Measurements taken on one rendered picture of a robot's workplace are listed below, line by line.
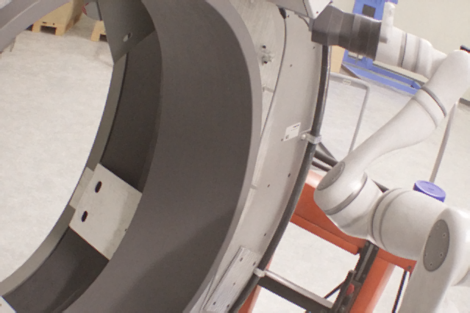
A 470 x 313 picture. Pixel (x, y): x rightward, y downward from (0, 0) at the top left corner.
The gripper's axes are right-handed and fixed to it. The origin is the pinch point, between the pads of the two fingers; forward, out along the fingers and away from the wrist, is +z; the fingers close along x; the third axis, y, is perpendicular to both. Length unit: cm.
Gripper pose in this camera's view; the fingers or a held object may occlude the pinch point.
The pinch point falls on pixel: (279, 3)
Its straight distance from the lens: 114.8
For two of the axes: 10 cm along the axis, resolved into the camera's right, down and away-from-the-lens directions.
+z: -9.6, -2.6, 1.3
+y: -0.1, 4.6, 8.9
